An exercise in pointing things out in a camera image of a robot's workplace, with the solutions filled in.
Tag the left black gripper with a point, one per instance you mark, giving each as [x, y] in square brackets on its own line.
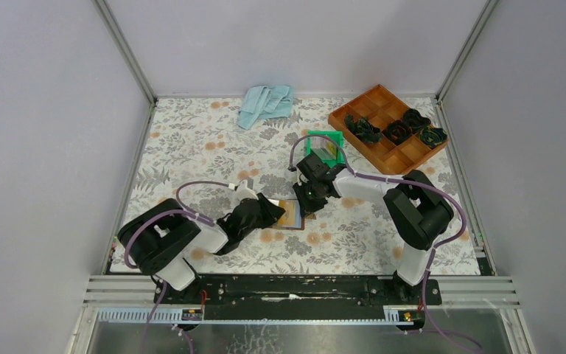
[270, 212]

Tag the dark rolled sock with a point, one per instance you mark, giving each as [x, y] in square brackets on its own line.
[397, 132]
[363, 129]
[414, 120]
[432, 136]

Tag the brown leather card holder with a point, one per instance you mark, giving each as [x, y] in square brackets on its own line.
[290, 217]

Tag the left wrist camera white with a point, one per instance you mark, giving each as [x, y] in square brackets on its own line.
[243, 189]

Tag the green plastic basket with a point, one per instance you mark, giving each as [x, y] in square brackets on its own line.
[332, 136]

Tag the dark rolled sock middle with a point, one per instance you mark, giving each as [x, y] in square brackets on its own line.
[397, 132]

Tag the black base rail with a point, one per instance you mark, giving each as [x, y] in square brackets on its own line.
[253, 297]

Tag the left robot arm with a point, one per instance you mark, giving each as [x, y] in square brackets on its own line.
[156, 240]

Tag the light blue cloth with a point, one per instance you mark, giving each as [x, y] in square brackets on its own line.
[265, 102]

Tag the silver credit card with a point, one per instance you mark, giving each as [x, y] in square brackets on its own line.
[320, 144]

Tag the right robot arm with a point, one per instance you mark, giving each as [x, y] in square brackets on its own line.
[419, 211]

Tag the dark rolled sock top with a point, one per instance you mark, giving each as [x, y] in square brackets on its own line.
[414, 120]

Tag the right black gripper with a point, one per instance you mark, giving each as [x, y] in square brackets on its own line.
[307, 209]

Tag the orange compartment tray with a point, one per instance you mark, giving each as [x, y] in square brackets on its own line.
[381, 107]

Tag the floral table mat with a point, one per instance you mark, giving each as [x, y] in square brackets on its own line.
[195, 146]

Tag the dark rolled sock right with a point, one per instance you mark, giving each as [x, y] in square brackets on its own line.
[432, 136]

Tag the orange gold credit card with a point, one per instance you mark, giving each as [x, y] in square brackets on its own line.
[289, 215]

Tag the dark rolled sock left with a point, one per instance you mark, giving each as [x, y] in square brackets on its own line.
[363, 129]

